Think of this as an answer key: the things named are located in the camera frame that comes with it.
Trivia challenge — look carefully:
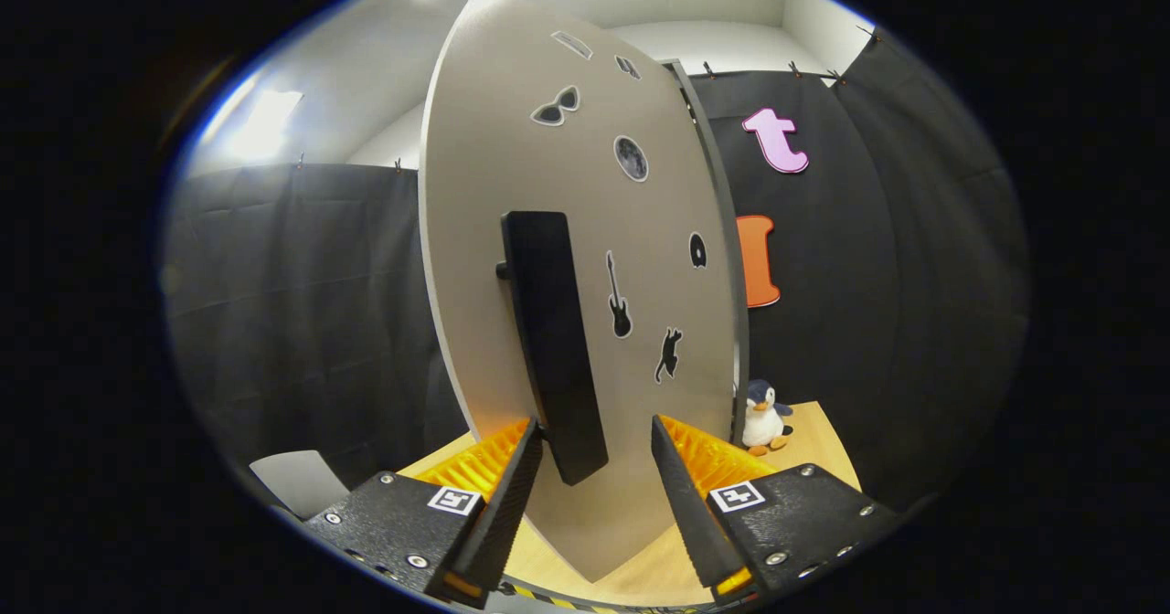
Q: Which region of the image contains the ceiling light strip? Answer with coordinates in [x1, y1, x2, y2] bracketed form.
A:
[229, 89, 303, 158]

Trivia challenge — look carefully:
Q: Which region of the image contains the white sheet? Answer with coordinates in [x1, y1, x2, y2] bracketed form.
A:
[249, 450, 350, 521]

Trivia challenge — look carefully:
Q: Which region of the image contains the black backdrop cloth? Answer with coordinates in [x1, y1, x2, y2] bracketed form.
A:
[163, 27, 1029, 514]

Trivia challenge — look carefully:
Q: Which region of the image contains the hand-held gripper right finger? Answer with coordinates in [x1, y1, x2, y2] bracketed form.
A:
[651, 415, 901, 601]

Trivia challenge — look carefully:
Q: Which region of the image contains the beige shoe cabinet door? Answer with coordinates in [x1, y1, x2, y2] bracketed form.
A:
[418, 0, 741, 585]

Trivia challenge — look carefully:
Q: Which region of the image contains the plush penguin toy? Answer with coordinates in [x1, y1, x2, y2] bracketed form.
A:
[740, 378, 794, 457]

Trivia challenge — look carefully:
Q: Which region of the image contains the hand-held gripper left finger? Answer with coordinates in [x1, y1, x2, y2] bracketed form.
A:
[304, 418, 545, 608]

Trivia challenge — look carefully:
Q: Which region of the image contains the black door handle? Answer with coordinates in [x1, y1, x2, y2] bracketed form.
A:
[496, 211, 610, 487]

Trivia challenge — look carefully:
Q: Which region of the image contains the grey shoe cabinet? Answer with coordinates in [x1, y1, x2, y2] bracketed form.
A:
[663, 58, 752, 446]

